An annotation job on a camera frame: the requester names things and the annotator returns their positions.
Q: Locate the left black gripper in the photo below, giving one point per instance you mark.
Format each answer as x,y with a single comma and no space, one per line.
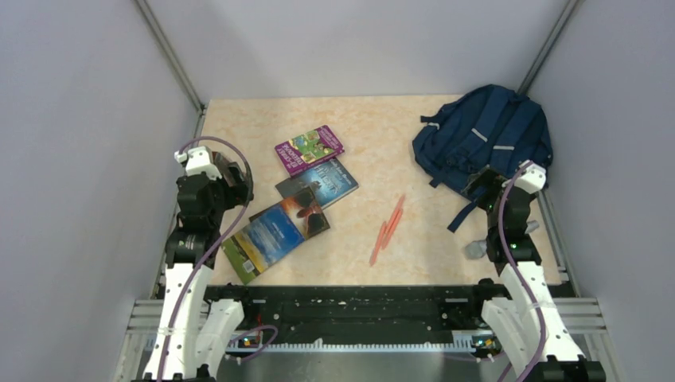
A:
237,192

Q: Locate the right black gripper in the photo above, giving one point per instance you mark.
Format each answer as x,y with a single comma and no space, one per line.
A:
487,178

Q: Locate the navy blue backpack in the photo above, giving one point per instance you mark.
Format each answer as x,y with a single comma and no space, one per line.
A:
490,126

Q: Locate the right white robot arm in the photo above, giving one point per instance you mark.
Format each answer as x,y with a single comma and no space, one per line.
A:
526,322

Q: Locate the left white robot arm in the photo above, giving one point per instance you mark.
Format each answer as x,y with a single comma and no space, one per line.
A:
193,334

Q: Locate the blue yellow landscape book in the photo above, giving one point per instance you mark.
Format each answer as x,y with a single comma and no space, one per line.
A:
274,233

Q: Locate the purple picture book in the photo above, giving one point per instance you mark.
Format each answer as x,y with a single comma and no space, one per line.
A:
309,150

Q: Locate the dark blue book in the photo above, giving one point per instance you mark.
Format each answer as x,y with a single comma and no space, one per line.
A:
329,181

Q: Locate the orange pen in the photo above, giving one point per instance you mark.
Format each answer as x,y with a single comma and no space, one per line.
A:
391,222
377,246

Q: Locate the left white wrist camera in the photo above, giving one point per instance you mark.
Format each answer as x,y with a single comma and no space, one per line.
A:
199,160

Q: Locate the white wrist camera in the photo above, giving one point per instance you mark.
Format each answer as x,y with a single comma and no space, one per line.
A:
199,160
529,177

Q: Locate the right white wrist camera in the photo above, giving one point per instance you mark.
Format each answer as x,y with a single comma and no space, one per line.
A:
529,177

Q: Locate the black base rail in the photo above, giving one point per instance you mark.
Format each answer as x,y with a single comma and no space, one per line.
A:
362,315

